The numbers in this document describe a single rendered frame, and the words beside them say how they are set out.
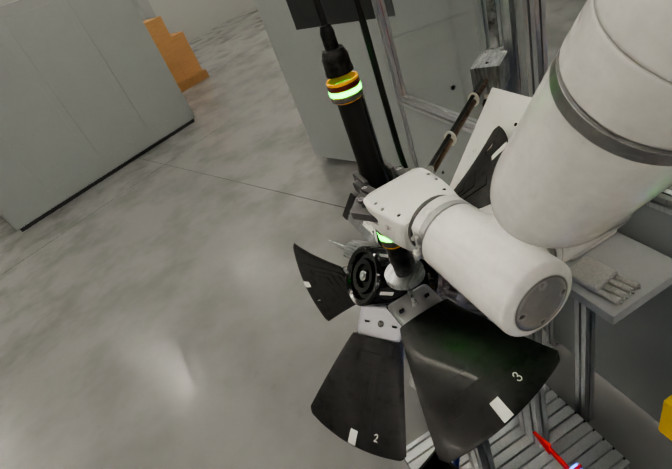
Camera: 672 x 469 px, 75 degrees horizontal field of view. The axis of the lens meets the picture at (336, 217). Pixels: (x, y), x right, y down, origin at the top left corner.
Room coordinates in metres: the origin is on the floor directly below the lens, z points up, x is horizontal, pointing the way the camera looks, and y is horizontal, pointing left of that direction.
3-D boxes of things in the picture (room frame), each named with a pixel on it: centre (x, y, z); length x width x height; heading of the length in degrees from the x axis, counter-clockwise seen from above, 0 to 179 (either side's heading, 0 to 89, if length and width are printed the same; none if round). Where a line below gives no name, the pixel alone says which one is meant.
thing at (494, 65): (1.02, -0.50, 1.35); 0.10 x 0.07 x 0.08; 137
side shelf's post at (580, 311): (0.79, -0.59, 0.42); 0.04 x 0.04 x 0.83; 12
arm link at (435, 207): (0.39, -0.11, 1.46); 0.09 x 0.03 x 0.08; 102
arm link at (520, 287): (0.31, -0.13, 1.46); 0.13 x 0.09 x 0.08; 12
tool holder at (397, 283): (0.57, -0.08, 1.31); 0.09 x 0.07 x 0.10; 137
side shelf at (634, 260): (0.79, -0.59, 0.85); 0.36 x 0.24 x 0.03; 12
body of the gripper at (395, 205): (0.45, -0.10, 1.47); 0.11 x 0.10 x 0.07; 12
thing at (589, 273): (0.68, -0.55, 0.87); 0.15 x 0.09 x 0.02; 16
